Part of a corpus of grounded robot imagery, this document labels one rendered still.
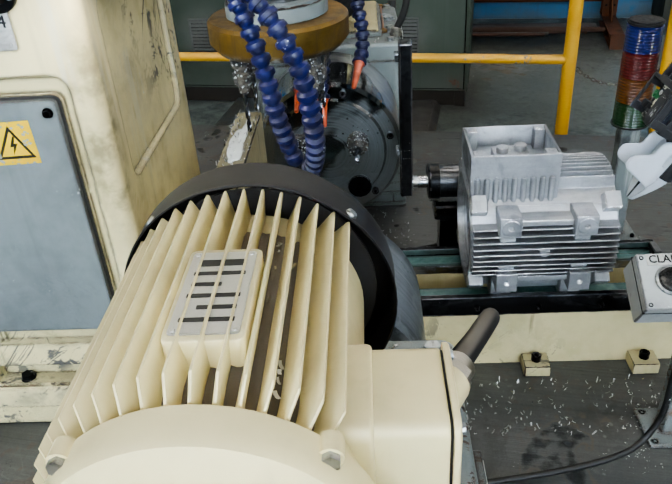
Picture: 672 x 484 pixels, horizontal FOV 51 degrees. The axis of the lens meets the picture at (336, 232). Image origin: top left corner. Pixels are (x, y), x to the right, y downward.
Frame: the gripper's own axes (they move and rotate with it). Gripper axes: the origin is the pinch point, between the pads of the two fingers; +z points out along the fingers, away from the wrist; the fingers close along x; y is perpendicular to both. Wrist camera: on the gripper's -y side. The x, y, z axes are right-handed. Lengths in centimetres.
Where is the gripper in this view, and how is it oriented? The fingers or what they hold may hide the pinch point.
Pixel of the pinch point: (639, 192)
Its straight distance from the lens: 103.3
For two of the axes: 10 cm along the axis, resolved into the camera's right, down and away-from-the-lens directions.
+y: -8.9, -3.9, -2.1
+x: -0.3, 5.2, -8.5
